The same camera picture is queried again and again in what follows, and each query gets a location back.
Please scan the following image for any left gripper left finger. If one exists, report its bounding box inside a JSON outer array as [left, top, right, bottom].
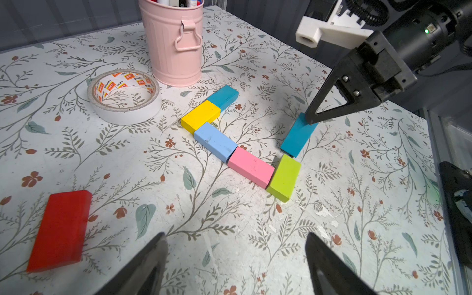
[[97, 232, 168, 295]]

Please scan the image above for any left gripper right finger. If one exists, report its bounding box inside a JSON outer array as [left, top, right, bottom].
[[305, 232, 375, 295]]

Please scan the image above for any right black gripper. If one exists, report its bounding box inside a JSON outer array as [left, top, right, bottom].
[[305, 1, 472, 125]]

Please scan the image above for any teal block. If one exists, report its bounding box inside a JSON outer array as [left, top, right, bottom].
[[207, 86, 239, 112], [281, 113, 318, 157]]

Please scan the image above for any lime green block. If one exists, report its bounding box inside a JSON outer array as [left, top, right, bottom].
[[266, 154, 301, 203]]

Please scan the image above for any pink block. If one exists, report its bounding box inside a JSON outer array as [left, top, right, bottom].
[[227, 147, 275, 189]]

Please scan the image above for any yellow block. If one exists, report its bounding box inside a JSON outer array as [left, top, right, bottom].
[[181, 100, 221, 135]]

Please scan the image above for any light blue block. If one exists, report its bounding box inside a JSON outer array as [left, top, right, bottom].
[[194, 122, 237, 163]]

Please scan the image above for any red block lower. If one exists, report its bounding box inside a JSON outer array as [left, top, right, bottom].
[[27, 190, 92, 272]]

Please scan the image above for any small glass dish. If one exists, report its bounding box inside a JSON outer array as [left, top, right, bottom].
[[87, 69, 162, 125]]

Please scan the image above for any pink pen cup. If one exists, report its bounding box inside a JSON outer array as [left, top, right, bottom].
[[138, 1, 204, 87]]

